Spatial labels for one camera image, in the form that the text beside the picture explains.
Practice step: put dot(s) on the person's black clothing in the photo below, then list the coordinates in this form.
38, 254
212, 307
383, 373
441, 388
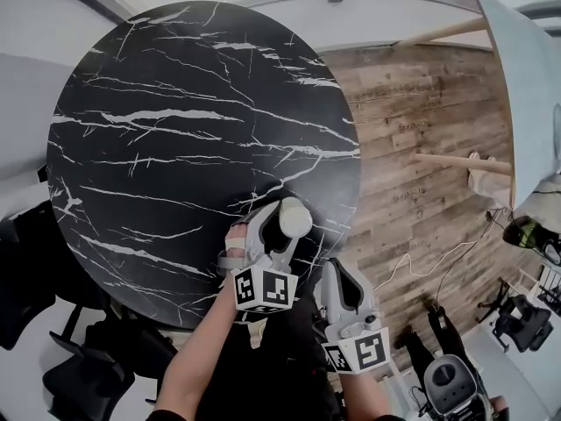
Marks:
271, 375

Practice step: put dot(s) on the white bag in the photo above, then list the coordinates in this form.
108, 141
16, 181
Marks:
484, 182

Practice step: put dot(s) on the pale grey table, wooden legs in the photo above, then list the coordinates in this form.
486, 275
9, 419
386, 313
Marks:
517, 86

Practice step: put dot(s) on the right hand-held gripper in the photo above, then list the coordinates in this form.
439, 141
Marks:
359, 344

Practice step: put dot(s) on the person's left hand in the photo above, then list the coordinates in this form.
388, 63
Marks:
236, 238

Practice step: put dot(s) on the black office chair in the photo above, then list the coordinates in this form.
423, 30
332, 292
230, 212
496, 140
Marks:
521, 323
24, 279
87, 380

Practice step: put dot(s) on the person's right forearm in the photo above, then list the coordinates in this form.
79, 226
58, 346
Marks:
364, 397

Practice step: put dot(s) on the person's left forearm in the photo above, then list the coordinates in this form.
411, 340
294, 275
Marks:
199, 349

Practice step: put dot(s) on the grey and white device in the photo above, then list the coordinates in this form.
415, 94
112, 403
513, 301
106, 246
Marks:
453, 384

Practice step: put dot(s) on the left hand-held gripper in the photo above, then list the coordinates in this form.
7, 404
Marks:
265, 290

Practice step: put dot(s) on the white cotton swab container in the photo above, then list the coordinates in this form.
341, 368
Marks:
294, 218

